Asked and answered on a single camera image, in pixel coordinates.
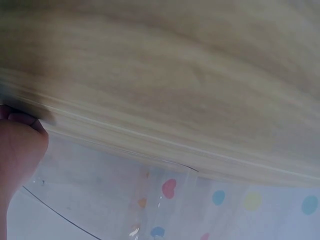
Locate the person's left hand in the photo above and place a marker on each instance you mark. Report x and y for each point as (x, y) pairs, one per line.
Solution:
(17, 155)

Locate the person's left fingers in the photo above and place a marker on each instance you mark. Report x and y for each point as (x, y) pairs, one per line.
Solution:
(20, 117)

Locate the clear plastic bag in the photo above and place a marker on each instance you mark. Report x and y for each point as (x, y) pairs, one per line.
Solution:
(100, 175)

